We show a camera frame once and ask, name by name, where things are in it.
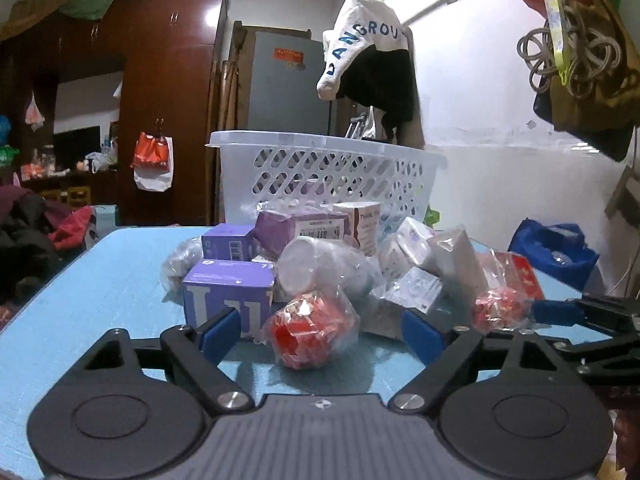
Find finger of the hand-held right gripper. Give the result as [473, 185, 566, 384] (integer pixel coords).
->
[550, 332, 640, 376]
[532, 296, 640, 333]

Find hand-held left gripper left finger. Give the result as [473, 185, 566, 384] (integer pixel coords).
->
[82, 307, 255, 415]

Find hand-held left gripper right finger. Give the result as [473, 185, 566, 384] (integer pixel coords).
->
[389, 307, 563, 415]

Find purple box with large letters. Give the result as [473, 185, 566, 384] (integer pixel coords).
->
[182, 260, 276, 341]

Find small bagged white box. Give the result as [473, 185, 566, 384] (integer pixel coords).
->
[372, 266, 446, 337]

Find red object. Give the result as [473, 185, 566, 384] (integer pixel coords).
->
[472, 287, 534, 333]
[261, 290, 362, 372]

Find red packet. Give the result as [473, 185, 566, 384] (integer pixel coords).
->
[480, 251, 546, 302]

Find clear bagged round item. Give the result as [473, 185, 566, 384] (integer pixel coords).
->
[161, 237, 207, 300]

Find small purple box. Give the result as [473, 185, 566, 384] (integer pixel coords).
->
[201, 224, 257, 263]

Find white and purple box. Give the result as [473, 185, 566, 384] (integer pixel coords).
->
[395, 217, 437, 271]

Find white bottle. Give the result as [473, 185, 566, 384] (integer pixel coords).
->
[275, 236, 387, 307]

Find white and orange box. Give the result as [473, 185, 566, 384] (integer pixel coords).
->
[334, 201, 383, 257]

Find lilac box with barcode label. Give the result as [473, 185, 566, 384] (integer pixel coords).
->
[254, 210, 351, 257]

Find white plastic basket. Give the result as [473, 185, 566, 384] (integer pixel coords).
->
[205, 130, 449, 242]

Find blue fabric bag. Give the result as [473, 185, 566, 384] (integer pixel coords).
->
[508, 218, 600, 292]

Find light blue tissue box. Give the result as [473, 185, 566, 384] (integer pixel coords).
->
[92, 205, 119, 239]

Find orange and white plastic bag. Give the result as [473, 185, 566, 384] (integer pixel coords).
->
[131, 131, 175, 192]

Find dark olive hanging bag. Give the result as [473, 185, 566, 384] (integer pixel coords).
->
[532, 0, 640, 162]

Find yellow stools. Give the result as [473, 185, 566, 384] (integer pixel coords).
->
[40, 186, 92, 207]

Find dark maroon clothes pile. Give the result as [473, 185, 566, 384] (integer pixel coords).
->
[0, 185, 97, 302]

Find black television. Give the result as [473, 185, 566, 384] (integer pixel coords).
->
[52, 126, 102, 172]

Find leaning wooden boards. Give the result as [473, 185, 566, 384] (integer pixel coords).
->
[215, 20, 249, 134]

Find grey door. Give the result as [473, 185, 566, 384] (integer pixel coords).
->
[247, 29, 335, 137]

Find black hanging garment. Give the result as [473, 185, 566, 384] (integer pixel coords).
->
[340, 47, 419, 142]

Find brown wooden wardrobe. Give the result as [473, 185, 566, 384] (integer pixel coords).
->
[0, 0, 228, 227]

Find pink hanging plastic bag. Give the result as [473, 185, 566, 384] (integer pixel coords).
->
[25, 92, 47, 132]

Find white printed hoodie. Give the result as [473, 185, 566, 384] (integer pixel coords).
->
[316, 0, 407, 102]

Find green cloth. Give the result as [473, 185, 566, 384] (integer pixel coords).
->
[59, 0, 127, 22]

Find coiled grey rope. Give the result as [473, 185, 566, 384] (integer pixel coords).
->
[517, 5, 627, 94]

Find yellow-green strap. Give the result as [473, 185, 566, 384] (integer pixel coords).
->
[536, 0, 572, 86]

